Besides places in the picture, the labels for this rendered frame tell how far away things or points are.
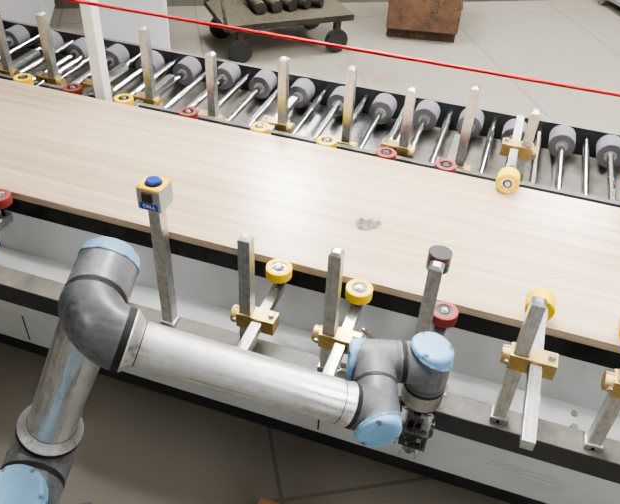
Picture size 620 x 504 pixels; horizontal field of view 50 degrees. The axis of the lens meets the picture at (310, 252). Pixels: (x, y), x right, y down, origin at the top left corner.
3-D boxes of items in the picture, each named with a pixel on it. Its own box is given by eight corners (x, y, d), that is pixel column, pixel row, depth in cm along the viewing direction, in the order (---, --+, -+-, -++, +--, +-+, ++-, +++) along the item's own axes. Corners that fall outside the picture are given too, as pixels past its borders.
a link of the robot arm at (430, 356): (406, 326, 140) (453, 329, 140) (397, 367, 148) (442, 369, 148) (411, 359, 133) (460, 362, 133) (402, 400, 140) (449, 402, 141)
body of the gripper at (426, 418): (391, 444, 151) (399, 410, 144) (400, 416, 158) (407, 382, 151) (424, 455, 150) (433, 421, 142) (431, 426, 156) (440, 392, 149)
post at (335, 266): (329, 381, 196) (341, 255, 166) (318, 378, 197) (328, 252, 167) (333, 373, 199) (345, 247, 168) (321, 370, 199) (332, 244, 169)
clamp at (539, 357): (552, 382, 166) (557, 369, 163) (497, 367, 169) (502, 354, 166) (553, 365, 171) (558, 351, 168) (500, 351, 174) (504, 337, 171)
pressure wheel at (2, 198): (-8, 217, 229) (-17, 189, 222) (17, 212, 232) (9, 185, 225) (-7, 230, 224) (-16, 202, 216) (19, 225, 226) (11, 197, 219)
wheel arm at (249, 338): (228, 394, 174) (227, 384, 171) (216, 391, 175) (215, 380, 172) (285, 290, 206) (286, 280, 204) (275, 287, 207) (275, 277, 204)
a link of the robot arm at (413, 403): (408, 364, 149) (451, 376, 146) (405, 379, 152) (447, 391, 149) (399, 393, 142) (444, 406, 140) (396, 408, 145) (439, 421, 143)
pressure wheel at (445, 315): (449, 350, 190) (456, 321, 183) (421, 343, 192) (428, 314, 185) (453, 331, 196) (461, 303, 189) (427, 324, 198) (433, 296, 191)
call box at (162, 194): (161, 216, 176) (158, 192, 171) (138, 210, 177) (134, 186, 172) (174, 202, 181) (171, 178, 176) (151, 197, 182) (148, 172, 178)
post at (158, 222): (173, 330, 205) (159, 210, 176) (159, 325, 206) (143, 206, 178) (180, 320, 208) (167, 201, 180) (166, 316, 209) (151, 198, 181)
